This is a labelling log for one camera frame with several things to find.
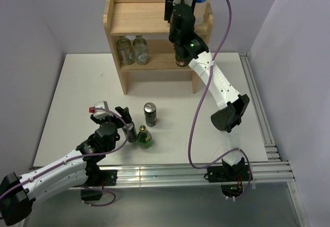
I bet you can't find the aluminium rail frame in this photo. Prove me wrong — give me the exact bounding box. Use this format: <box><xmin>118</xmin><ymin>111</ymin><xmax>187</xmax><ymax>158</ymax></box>
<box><xmin>28</xmin><ymin>52</ymin><xmax>310</xmax><ymax>227</ymax></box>

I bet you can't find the clear glass bottle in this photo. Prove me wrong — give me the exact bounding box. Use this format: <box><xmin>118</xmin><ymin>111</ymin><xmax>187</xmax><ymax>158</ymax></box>
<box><xmin>133</xmin><ymin>35</ymin><xmax>149</xmax><ymax>65</ymax></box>
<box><xmin>116</xmin><ymin>36</ymin><xmax>134</xmax><ymax>65</ymax></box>

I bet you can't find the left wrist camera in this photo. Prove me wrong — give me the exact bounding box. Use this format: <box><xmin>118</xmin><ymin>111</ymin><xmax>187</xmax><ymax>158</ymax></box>
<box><xmin>89</xmin><ymin>101</ymin><xmax>109</xmax><ymax>119</ymax></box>

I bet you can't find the green glass bottle yellow label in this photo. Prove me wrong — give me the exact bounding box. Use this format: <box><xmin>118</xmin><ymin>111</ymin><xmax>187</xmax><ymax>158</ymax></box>
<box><xmin>175</xmin><ymin>53</ymin><xmax>188</xmax><ymax>67</ymax></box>

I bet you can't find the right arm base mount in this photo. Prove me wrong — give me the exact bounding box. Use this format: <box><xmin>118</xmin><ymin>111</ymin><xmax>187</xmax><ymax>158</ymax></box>
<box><xmin>204</xmin><ymin>165</ymin><xmax>253</xmax><ymax>202</ymax></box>

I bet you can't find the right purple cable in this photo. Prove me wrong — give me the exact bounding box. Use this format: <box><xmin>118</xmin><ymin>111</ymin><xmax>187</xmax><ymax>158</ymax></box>
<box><xmin>177</xmin><ymin>0</ymin><xmax>252</xmax><ymax>199</ymax></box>

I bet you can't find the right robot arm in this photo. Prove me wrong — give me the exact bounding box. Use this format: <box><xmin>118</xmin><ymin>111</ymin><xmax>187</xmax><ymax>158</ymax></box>
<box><xmin>164</xmin><ymin>0</ymin><xmax>250</xmax><ymax>181</ymax></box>

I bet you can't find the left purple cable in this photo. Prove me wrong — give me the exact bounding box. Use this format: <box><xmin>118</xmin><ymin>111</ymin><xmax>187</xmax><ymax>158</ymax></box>
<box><xmin>0</xmin><ymin>108</ymin><xmax>132</xmax><ymax>207</ymax></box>

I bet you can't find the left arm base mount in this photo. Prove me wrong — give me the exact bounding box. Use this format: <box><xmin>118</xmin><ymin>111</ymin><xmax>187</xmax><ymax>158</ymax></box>
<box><xmin>80</xmin><ymin>170</ymin><xmax>118</xmax><ymax>203</ymax></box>

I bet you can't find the clear glass bottle right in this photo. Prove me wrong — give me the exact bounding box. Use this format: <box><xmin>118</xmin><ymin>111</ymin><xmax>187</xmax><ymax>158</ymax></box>
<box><xmin>133</xmin><ymin>35</ymin><xmax>149</xmax><ymax>65</ymax></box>

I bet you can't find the purple cable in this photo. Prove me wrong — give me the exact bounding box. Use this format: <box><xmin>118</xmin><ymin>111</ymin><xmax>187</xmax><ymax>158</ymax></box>
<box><xmin>0</xmin><ymin>108</ymin><xmax>132</xmax><ymax>207</ymax></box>
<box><xmin>177</xmin><ymin>0</ymin><xmax>252</xmax><ymax>199</ymax></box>

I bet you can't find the dark beverage can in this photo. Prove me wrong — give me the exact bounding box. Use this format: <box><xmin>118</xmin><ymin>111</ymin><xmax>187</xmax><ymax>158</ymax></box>
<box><xmin>122</xmin><ymin>123</ymin><xmax>137</xmax><ymax>143</ymax></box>
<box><xmin>143</xmin><ymin>102</ymin><xmax>157</xmax><ymax>127</ymax></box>

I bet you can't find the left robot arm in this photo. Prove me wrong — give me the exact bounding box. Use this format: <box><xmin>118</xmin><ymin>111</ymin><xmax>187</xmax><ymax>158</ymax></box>
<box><xmin>1</xmin><ymin>106</ymin><xmax>132</xmax><ymax>226</ymax></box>

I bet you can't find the clear glass bottle left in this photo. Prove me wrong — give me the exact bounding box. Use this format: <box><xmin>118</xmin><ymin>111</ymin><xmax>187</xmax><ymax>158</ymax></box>
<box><xmin>116</xmin><ymin>36</ymin><xmax>134</xmax><ymax>65</ymax></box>

